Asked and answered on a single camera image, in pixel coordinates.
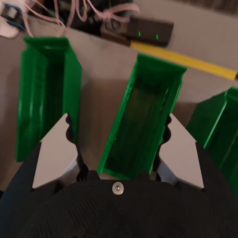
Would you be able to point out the black power bank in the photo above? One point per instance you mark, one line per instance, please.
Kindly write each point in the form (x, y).
(148, 27)

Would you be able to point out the green plastic bin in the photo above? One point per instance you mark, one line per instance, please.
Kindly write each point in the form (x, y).
(139, 120)
(37, 93)
(223, 139)

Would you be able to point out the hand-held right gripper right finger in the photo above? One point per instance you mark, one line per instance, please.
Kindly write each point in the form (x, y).
(180, 158)

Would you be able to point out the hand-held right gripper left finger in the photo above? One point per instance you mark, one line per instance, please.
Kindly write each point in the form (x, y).
(55, 158)

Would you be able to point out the white tray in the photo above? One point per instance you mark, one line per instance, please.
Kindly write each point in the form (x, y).
(7, 31)

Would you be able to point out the black electronics box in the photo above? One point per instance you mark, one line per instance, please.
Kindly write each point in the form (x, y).
(89, 27)

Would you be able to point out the small black blue device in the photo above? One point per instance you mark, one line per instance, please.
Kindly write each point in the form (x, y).
(13, 14)

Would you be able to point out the yellow tape strip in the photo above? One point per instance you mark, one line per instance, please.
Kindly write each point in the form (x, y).
(186, 59)

